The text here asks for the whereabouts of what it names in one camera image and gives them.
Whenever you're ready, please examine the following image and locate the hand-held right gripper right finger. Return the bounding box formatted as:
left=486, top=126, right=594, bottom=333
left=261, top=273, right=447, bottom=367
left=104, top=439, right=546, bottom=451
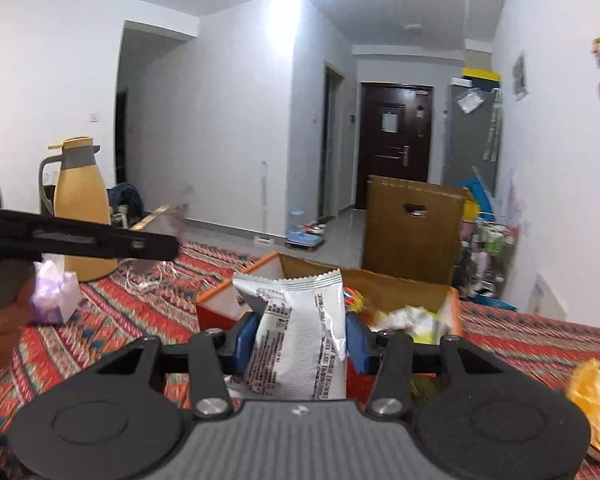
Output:
left=346, top=312, right=503, bottom=421

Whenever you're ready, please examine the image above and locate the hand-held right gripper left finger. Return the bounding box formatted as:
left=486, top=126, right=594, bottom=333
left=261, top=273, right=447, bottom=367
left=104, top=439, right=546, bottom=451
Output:
left=95, top=312, right=259, bottom=420

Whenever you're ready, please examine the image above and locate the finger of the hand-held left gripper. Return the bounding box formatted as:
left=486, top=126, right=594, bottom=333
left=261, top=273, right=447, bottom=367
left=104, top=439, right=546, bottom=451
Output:
left=0, top=207, right=181, bottom=263

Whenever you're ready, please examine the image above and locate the white crinkled snack packet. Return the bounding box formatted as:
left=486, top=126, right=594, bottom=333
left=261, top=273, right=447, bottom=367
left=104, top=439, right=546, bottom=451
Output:
left=232, top=268, right=348, bottom=402

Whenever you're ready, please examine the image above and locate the green snack packet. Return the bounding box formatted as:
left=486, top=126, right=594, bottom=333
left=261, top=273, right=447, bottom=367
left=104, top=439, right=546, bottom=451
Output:
left=380, top=305, right=453, bottom=346

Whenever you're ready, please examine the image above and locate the orange and white cardboard box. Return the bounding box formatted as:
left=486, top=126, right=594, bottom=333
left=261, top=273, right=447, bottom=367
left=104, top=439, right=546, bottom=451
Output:
left=196, top=252, right=462, bottom=406

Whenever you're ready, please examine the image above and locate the clear plastic snack packet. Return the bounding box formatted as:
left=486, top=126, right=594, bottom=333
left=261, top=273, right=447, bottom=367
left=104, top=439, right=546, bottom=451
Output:
left=130, top=185, right=197, bottom=273

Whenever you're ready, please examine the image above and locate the person's left hand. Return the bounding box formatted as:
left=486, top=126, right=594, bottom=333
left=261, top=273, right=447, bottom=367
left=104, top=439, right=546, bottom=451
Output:
left=0, top=277, right=37, bottom=366

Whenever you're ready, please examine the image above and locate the yellow thermos jug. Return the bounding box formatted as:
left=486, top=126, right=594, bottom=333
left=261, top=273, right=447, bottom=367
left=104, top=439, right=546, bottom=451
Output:
left=39, top=136, right=113, bottom=283

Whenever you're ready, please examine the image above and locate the folding stroller with dark clothes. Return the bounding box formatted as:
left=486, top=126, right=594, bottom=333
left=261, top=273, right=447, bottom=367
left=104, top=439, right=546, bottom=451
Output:
left=107, top=183, right=145, bottom=228

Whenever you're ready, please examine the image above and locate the purple tissue pack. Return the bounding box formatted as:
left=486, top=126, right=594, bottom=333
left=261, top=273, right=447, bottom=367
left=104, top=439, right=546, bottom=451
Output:
left=30, top=259, right=82, bottom=325

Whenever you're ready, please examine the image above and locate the brown wooden chair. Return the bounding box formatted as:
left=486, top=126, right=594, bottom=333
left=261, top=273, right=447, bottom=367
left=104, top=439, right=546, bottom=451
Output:
left=362, top=175, right=468, bottom=286

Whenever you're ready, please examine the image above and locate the blue pet tray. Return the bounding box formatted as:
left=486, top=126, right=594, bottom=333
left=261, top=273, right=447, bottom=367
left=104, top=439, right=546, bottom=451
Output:
left=286, top=210, right=331, bottom=251

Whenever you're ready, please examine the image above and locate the white mop stick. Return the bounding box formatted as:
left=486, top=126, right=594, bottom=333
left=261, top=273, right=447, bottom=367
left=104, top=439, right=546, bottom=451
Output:
left=257, top=160, right=276, bottom=246

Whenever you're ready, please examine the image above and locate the cluttered metal storage rack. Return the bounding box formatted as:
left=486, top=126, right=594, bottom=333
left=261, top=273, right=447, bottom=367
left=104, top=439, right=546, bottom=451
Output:
left=455, top=215, right=521, bottom=301

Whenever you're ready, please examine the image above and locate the red patterned tablecloth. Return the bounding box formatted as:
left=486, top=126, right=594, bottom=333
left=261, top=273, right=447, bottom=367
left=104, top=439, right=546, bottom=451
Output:
left=0, top=240, right=600, bottom=480

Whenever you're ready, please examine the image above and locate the dark brown entrance door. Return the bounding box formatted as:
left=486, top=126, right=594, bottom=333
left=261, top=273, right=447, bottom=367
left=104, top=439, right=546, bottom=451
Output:
left=356, top=81, right=435, bottom=211

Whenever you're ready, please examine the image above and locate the blue folder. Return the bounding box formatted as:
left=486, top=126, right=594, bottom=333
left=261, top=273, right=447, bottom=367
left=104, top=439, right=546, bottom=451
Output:
left=452, top=177, right=496, bottom=211

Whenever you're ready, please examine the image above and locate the white flat board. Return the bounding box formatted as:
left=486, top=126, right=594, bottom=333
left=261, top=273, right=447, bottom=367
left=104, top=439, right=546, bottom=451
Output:
left=527, top=272, right=568, bottom=318

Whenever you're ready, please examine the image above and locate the grey refrigerator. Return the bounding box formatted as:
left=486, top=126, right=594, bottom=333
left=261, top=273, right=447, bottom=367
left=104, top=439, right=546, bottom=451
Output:
left=441, top=82, right=503, bottom=196

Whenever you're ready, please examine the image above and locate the orange crinkled bag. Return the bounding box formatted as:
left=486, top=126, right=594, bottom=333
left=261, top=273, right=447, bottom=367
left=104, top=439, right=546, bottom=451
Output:
left=566, top=359, right=600, bottom=458

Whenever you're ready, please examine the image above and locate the yellow and black box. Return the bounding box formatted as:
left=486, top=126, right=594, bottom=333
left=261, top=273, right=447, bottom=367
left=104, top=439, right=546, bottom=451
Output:
left=462, top=66, right=501, bottom=83

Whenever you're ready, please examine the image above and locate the white cable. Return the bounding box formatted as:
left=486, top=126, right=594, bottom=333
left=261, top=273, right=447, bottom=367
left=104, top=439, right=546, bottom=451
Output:
left=122, top=262, right=183, bottom=295

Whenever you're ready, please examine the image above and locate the wall poster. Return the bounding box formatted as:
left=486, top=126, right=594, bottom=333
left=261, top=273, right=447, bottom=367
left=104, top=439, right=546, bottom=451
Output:
left=512, top=51, right=527, bottom=101

